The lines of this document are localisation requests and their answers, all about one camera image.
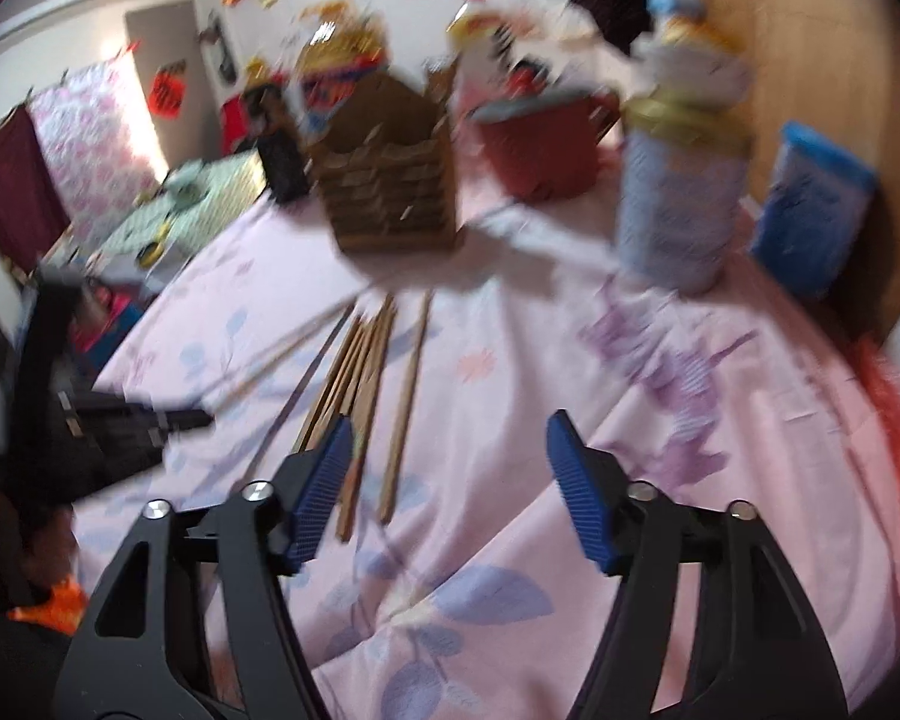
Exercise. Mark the orange plastic bag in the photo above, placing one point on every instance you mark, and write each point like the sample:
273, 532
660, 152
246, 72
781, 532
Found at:
49, 607

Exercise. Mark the dark soy sauce bottle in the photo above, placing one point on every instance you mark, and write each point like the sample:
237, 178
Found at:
283, 157

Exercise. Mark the red paper door decoration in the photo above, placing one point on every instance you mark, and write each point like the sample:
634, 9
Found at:
167, 90

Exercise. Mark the green patterned side table cloth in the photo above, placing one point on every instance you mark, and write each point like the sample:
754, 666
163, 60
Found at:
202, 202

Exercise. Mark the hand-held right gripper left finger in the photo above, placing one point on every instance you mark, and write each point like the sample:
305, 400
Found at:
316, 499

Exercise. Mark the pale blue milk powder can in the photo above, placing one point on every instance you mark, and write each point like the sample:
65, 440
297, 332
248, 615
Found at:
679, 210

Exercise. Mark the pink floral curtain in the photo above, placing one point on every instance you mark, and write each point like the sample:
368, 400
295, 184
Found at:
90, 150

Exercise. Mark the bunch of wooden chopsticks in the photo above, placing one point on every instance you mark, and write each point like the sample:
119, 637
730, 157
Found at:
367, 360

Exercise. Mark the wooden slatted chopstick holder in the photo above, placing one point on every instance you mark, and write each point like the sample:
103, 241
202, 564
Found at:
390, 180

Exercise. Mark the white jar with black pattern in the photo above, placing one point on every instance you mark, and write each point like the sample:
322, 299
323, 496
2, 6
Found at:
487, 45

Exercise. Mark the pink floral tablecloth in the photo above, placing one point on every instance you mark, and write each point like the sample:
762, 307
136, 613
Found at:
510, 390

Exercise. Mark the blue plastic container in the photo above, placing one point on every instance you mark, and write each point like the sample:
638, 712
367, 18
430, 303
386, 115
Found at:
810, 210

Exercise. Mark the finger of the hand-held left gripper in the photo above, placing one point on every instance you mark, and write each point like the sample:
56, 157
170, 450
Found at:
142, 420

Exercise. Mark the dark red hanging cloth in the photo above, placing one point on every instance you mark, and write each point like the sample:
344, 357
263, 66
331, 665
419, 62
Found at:
11, 180

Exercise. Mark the wooden board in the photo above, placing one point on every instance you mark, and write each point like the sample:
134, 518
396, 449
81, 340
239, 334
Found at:
817, 52

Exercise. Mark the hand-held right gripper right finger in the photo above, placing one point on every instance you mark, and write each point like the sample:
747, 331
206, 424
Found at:
581, 499

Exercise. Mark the red electric cooking pot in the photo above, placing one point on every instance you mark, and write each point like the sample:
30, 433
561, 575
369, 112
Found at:
547, 150

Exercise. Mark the large yellow cooking oil bottle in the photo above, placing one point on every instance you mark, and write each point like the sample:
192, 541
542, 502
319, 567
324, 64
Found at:
330, 82

